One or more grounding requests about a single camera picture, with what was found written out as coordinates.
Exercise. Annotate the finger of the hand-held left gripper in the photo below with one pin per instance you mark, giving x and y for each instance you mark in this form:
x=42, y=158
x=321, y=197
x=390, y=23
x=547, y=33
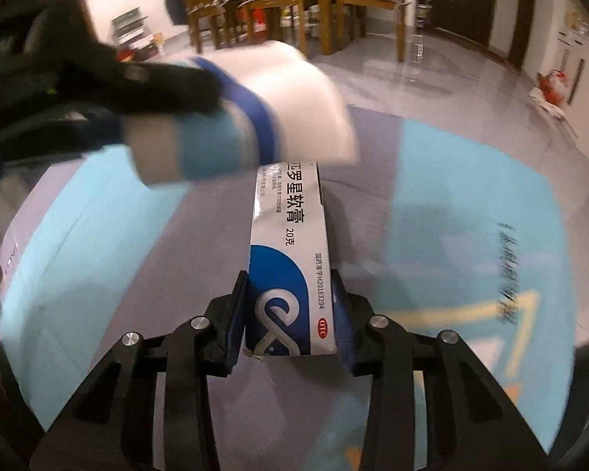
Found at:
x=103, y=130
x=260, y=117

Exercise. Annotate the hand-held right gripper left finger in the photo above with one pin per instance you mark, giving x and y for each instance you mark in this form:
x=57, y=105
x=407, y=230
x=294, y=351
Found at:
x=238, y=333

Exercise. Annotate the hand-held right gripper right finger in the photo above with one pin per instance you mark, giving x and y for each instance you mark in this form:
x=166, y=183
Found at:
x=344, y=338

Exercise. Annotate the white light blue box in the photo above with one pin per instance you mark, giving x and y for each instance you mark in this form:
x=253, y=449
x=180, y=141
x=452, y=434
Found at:
x=304, y=98

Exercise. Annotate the white blue ointment box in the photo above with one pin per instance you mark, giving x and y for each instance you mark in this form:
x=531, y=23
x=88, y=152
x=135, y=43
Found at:
x=284, y=255

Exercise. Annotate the red cardboard box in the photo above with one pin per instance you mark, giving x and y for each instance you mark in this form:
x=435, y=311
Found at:
x=260, y=24

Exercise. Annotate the blue patterned rug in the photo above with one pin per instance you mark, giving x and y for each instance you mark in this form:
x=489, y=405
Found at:
x=446, y=196

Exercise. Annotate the dark wooden door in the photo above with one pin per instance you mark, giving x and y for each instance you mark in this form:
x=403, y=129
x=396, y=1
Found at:
x=464, y=0

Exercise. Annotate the red white bag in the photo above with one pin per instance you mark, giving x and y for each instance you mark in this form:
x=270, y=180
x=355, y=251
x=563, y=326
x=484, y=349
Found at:
x=552, y=86

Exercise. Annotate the white cabinet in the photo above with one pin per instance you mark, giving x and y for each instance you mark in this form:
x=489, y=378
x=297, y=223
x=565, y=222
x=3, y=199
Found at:
x=576, y=49

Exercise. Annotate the dark wooden door frame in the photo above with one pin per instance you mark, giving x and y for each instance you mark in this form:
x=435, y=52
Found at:
x=520, y=10

